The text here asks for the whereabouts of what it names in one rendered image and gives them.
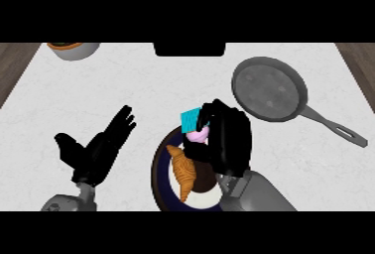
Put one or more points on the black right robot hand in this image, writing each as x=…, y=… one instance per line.
x=233, y=142

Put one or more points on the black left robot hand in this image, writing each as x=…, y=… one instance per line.
x=99, y=149

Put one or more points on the pink cupcake with teal wrapper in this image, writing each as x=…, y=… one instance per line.
x=193, y=127

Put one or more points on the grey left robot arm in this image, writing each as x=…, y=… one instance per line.
x=72, y=200

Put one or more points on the dark-rimmed white plate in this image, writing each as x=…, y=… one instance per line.
x=162, y=178

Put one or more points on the grey frying pan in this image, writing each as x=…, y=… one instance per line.
x=273, y=91

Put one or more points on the dark brown chocolate pastry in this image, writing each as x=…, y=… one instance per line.
x=205, y=177

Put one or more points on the golden brown croissant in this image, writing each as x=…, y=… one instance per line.
x=181, y=172

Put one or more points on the grey plant pot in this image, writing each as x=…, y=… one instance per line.
x=73, y=50

